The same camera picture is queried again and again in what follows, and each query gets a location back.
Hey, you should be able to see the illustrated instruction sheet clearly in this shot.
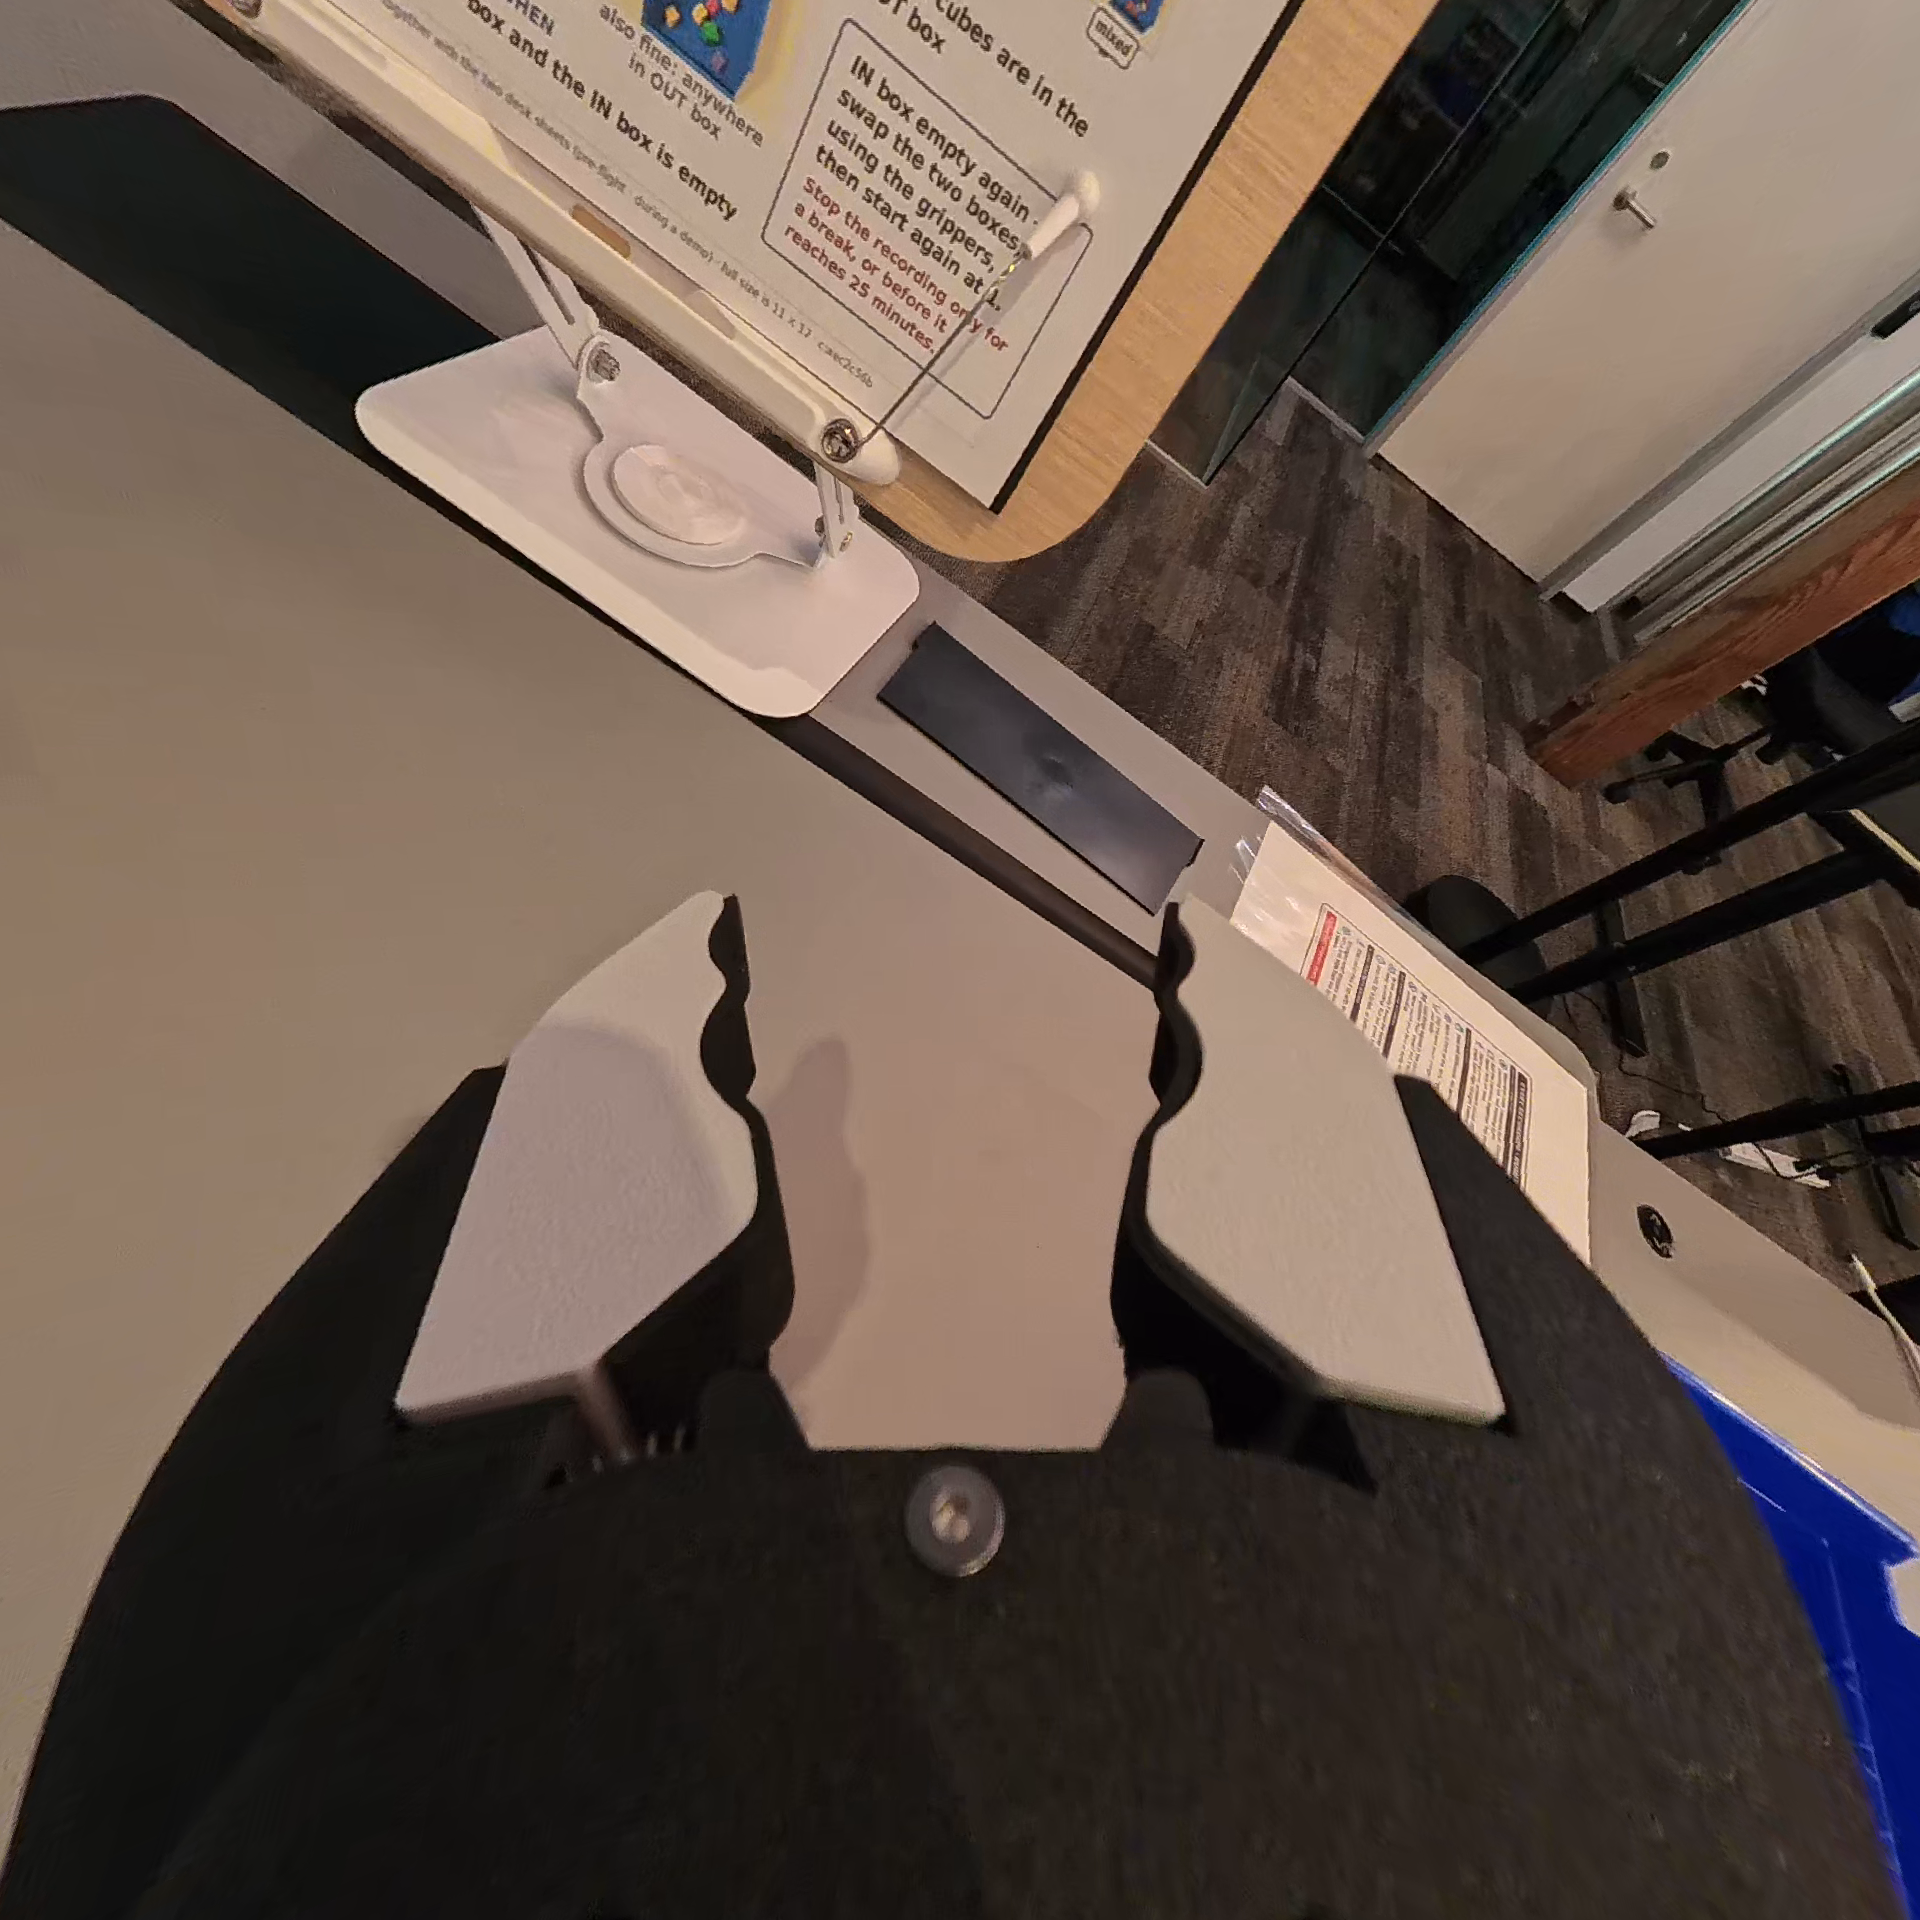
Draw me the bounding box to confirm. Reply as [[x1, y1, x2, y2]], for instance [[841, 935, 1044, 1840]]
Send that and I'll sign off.
[[255, 0, 1304, 514]]

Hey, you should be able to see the white door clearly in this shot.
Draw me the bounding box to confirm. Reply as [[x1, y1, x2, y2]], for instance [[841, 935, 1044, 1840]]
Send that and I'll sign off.
[[1364, 0, 1920, 583]]

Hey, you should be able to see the laminated paper sheet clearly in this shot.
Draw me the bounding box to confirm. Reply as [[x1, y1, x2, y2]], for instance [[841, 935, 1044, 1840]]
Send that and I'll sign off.
[[1227, 787, 1594, 1265]]

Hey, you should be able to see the white power strip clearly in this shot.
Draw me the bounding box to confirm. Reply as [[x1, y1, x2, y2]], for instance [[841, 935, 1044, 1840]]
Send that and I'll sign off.
[[1625, 1106, 1837, 1187]]

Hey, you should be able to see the blue plastic bin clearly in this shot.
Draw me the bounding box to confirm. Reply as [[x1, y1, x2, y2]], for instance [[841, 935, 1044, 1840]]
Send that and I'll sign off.
[[1667, 1348, 1920, 1869]]

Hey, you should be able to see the black round base table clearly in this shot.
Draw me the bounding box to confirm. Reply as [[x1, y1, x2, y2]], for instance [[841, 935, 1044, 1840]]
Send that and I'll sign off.
[[1418, 718, 1920, 1059]]

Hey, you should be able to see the black office chair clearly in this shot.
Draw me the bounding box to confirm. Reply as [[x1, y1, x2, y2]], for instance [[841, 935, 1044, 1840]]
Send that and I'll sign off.
[[1608, 635, 1920, 818]]

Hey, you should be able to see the wooden post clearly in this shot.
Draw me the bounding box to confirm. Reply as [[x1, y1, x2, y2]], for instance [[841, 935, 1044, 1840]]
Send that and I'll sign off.
[[1527, 502, 1920, 791]]

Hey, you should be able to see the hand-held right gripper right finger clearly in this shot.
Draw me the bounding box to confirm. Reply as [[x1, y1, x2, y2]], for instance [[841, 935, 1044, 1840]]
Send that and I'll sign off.
[[1114, 899, 1507, 1449]]

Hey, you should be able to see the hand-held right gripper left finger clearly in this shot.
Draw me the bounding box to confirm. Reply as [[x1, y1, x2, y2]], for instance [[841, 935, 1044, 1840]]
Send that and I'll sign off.
[[393, 892, 798, 1464]]

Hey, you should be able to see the black table frame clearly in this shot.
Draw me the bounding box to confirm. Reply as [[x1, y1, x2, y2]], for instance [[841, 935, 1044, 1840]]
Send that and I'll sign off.
[[1643, 1059, 1920, 1254]]

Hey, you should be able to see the white cable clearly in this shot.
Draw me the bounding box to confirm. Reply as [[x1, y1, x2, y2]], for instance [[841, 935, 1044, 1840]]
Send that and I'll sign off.
[[1850, 1257, 1920, 1384]]

